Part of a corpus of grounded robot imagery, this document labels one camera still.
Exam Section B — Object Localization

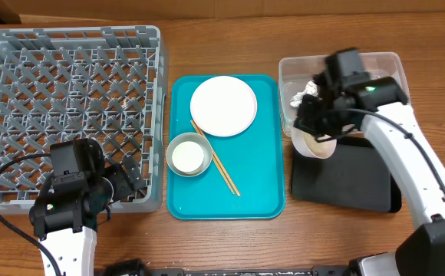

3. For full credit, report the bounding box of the wooden chopstick right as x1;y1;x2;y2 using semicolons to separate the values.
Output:
190;120;241;197

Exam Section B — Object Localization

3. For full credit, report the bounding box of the white paper cup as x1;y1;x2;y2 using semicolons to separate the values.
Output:
172;141;204;174

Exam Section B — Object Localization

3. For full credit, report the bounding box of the small pink bowl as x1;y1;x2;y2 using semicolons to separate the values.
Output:
291;128;337;159

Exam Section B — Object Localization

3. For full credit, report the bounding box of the white napkin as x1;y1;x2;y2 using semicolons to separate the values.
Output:
290;80;318;108

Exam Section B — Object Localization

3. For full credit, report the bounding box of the wooden chopstick left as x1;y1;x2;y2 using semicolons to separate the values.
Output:
190;120;236;195

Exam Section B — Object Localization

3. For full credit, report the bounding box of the large white plate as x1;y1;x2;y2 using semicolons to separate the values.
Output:
190;76;258;137

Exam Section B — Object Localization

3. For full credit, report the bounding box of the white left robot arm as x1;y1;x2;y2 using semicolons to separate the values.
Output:
29;139;144;275

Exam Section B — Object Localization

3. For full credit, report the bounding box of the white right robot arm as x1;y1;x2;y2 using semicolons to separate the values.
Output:
293;48;445;276

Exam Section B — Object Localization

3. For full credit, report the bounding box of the wooden chopstick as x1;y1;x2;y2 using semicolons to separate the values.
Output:
190;120;241;197
190;120;236;195

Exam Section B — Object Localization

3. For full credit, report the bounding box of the clear plastic bin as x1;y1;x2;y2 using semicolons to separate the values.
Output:
279;52;411;136

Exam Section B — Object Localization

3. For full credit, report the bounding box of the grey bowl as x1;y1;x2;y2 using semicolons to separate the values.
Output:
166;133;212;177

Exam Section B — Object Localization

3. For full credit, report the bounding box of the grey dish rack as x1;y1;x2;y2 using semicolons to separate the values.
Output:
0;25;169;214

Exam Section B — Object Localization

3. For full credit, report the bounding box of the black tray bin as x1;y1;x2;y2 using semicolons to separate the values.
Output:
290;136;402;213

